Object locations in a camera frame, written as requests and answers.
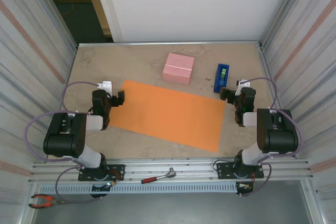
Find orange wrapping paper sheet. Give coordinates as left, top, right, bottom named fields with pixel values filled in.
left=108, top=79, right=227, bottom=153

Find pink gift box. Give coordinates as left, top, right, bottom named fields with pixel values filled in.
left=162, top=52, right=195, bottom=86

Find blue tape dispenser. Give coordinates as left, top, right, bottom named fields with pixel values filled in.
left=213, top=63, right=230, bottom=94

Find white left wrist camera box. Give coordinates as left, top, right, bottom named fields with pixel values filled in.
left=97, top=81, right=113, bottom=96

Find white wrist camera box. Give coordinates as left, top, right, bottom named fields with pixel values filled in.
left=235, top=79, right=251, bottom=96
left=97, top=81, right=113, bottom=96

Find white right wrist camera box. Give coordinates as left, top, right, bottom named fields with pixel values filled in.
left=235, top=79, right=251, bottom=96

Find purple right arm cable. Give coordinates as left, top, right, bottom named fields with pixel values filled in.
left=237, top=77, right=307, bottom=198

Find slanted aluminium frame rail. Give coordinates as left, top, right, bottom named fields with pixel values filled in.
left=256, top=41, right=299, bottom=159

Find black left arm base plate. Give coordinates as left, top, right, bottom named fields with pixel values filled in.
left=78, top=164, right=125, bottom=182

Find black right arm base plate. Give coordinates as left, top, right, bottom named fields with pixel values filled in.
left=216, top=161, right=265, bottom=180

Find thin aluminium frame rail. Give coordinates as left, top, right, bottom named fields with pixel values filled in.
left=77, top=40, right=263, bottom=49

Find wide aluminium frame rail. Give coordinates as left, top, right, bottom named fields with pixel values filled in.
left=28, top=157, right=314, bottom=183

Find red-handled ratchet wrench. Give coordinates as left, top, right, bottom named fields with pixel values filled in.
left=141, top=167, right=177, bottom=185

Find beige door frame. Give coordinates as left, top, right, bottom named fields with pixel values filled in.
left=80, top=0, right=112, bottom=37

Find white slotted cable duct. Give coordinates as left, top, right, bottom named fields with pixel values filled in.
left=38, top=182, right=238, bottom=195

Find orange cord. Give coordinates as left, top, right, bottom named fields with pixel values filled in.
left=61, top=3, right=74, bottom=16

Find orange-handled pliers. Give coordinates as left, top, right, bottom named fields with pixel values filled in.
left=28, top=194, right=66, bottom=209

